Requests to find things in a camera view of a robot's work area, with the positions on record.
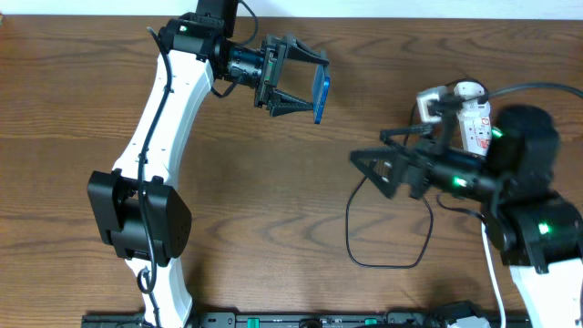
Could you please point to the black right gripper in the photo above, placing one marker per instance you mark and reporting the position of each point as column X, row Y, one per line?
column 420, row 169

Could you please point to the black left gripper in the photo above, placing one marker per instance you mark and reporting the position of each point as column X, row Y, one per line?
column 267, row 72

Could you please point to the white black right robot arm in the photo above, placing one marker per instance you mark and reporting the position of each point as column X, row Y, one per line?
column 536, row 231

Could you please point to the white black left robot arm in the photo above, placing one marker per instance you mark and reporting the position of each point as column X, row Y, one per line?
column 137, row 207

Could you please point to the white power strip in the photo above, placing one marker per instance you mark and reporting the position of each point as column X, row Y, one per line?
column 475, row 127

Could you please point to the blue Samsung smartphone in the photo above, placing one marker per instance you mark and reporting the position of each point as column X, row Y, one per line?
column 320, row 88

